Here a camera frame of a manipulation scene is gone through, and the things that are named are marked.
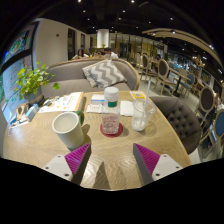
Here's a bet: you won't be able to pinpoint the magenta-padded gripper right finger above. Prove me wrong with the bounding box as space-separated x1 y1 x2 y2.
132 143 183 186

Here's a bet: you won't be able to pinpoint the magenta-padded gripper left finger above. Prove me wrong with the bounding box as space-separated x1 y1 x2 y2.
41 143 93 186

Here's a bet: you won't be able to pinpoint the clear white-capped water bottle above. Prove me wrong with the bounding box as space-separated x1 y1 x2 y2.
101 86 122 135

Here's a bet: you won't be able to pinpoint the white mug with green leaf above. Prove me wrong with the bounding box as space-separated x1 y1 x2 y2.
51 110 86 150

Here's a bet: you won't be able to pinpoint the round red coaster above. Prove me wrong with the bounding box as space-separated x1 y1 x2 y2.
99 122 124 138

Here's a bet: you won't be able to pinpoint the clear plastic cup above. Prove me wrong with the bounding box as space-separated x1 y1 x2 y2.
130 98 158 132

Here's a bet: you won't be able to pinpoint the dark tufted armchair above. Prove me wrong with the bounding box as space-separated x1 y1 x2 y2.
149 95 203 155

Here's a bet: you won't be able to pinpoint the white paper napkin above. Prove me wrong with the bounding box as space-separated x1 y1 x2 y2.
119 100 135 117

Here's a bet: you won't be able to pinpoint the printed paper sheet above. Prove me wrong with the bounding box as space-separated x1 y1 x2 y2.
38 92 84 114

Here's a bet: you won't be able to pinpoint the white tissue box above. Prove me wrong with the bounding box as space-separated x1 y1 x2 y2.
85 93 106 115

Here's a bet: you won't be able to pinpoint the yellow white card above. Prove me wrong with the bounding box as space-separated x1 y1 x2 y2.
129 90 148 101

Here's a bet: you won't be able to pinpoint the small white blue carton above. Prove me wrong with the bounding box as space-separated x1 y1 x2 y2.
25 103 38 122

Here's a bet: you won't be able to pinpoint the white drinking straw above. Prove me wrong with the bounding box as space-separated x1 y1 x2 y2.
139 78 152 129

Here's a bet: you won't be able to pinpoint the grey curved sofa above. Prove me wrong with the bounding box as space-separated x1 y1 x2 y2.
39 57 141 99

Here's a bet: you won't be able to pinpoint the grey white chevron cushion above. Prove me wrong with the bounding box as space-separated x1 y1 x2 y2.
82 59 128 89

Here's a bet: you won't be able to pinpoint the green potted plant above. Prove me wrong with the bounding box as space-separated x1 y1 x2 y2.
13 62 61 104

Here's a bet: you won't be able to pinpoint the group of dining chairs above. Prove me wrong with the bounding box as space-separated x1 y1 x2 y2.
134 51 224 158

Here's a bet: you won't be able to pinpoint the person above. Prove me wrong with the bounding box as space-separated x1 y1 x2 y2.
103 47 119 59
71 48 89 60

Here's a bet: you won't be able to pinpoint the window with holiday stickers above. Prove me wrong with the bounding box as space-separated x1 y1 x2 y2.
0 21 40 124

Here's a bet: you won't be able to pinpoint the ceiling spot lights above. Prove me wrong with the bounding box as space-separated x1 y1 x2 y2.
76 0 214 51

